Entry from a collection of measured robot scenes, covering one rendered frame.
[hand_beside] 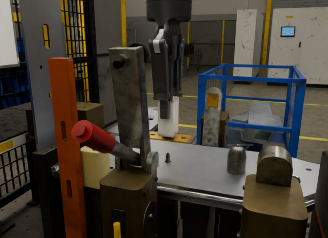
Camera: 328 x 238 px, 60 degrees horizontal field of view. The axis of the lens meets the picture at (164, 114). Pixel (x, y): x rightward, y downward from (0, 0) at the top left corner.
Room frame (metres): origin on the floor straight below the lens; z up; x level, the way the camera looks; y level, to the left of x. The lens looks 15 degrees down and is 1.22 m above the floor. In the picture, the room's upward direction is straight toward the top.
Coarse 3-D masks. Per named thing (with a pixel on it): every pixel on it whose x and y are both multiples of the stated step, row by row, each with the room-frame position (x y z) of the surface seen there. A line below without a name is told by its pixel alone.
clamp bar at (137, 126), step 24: (120, 48) 0.34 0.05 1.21; (144, 48) 0.37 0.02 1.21; (120, 72) 0.34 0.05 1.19; (144, 72) 0.35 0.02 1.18; (120, 96) 0.35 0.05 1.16; (144, 96) 0.35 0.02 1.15; (120, 120) 0.35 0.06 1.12; (144, 120) 0.35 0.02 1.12; (144, 144) 0.35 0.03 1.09; (144, 168) 0.35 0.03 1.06
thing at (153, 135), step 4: (152, 132) 0.52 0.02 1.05; (156, 132) 0.52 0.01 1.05; (152, 136) 0.50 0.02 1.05; (156, 136) 0.50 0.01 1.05; (160, 136) 0.50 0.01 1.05; (176, 136) 0.50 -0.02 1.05; (180, 136) 0.50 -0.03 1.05; (184, 136) 0.50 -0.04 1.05; (188, 136) 0.50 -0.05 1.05; (160, 140) 0.49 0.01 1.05; (164, 140) 0.48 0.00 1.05; (168, 140) 0.48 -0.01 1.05; (172, 140) 0.48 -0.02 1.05; (176, 140) 0.48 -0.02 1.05; (180, 140) 0.48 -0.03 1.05; (184, 140) 0.48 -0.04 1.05; (188, 140) 0.48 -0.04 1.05
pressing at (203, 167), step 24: (168, 144) 0.59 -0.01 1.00; (192, 144) 0.59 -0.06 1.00; (168, 168) 0.47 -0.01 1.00; (192, 168) 0.47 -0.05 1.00; (216, 168) 0.47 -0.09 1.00; (312, 168) 0.47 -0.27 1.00; (168, 192) 0.39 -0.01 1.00; (192, 192) 0.38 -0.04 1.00; (216, 192) 0.38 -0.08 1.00; (240, 192) 0.39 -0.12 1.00; (312, 192) 0.39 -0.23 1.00
